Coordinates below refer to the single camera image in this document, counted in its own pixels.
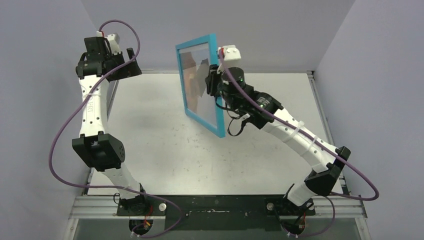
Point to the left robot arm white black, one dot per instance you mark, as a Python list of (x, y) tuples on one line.
[(95, 145)]

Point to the aluminium rail front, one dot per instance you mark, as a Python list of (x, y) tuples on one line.
[(103, 207)]

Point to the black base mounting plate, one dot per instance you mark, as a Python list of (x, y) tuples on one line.
[(220, 212)]

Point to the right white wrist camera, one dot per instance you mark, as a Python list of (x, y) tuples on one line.
[(229, 54)]

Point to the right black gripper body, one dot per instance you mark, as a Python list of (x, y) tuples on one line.
[(213, 84)]

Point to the blue wooden picture frame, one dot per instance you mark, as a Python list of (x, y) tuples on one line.
[(211, 40)]

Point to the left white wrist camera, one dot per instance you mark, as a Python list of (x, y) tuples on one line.
[(112, 42)]

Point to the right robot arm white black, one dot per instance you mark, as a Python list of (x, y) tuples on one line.
[(271, 117)]

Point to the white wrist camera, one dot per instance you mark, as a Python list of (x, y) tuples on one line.
[(112, 42), (229, 54)]

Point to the hot air balloon photo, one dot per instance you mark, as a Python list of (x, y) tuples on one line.
[(194, 65)]

